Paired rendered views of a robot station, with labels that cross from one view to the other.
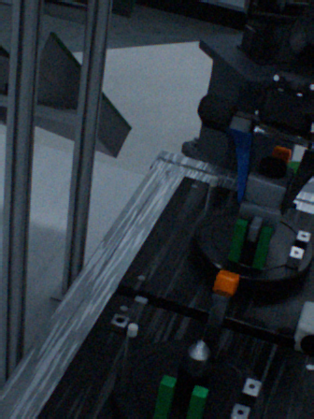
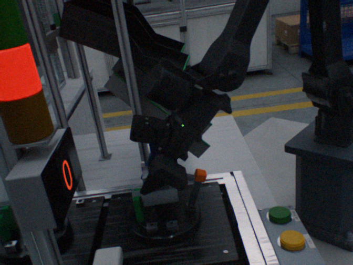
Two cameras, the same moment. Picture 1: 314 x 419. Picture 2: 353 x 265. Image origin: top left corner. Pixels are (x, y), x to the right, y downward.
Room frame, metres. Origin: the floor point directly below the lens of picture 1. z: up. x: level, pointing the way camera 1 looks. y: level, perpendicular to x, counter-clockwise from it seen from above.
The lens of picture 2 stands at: (0.71, -0.70, 1.42)
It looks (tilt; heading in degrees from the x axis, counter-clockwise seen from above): 24 degrees down; 78
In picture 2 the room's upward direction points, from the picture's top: 8 degrees counter-clockwise
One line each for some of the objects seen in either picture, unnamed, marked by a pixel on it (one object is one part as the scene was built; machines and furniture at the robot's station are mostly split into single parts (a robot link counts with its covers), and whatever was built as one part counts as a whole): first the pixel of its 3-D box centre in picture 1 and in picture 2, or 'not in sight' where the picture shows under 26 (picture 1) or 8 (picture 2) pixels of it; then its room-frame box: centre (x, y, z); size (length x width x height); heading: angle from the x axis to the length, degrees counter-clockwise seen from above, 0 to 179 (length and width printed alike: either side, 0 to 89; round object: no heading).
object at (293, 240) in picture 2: not in sight; (292, 242); (0.98, -0.25, 0.96); 0.04 x 0.04 x 0.02
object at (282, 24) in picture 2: not in sight; (322, 29); (4.31, 4.33, 0.20); 1.20 x 0.80 x 0.41; 166
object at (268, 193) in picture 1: (265, 195); (153, 182); (0.79, -0.11, 1.06); 0.08 x 0.04 x 0.07; 167
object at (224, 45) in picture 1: (252, 113); (333, 181); (1.16, -0.12, 0.96); 0.15 x 0.15 x 0.20; 31
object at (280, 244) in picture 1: (253, 247); (164, 217); (0.80, -0.12, 0.98); 0.14 x 0.14 x 0.02
